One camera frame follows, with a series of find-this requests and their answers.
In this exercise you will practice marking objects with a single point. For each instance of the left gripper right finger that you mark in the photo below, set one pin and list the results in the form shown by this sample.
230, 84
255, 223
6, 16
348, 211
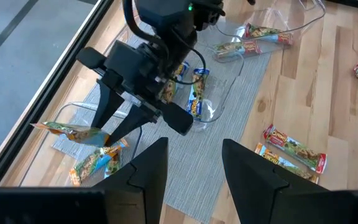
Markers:
253, 186

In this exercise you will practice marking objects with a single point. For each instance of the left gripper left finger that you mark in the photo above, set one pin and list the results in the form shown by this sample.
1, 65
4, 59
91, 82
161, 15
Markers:
141, 193

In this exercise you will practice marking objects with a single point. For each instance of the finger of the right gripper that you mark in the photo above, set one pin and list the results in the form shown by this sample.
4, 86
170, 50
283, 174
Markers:
132, 123
107, 105

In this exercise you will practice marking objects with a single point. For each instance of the green white snack bar front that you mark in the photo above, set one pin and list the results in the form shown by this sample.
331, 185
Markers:
73, 133

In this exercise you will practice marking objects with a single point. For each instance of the blue-ended Chewy granola bar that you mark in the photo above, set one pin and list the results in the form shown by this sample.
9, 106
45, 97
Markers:
168, 93
197, 93

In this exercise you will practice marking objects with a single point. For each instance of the narrow clear plastic bin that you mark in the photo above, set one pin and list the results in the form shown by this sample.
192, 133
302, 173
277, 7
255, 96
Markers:
291, 18

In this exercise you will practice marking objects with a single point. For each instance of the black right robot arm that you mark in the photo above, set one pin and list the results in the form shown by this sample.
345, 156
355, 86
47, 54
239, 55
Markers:
166, 18

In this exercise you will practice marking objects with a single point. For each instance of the grey woven placemat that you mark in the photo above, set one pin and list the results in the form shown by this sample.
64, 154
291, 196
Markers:
197, 161

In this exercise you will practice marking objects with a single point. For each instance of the wide clear plastic bin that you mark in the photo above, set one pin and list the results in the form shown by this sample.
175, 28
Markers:
67, 155

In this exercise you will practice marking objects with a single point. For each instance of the black metal table frame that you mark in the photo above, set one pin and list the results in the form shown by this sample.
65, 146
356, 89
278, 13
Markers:
56, 71

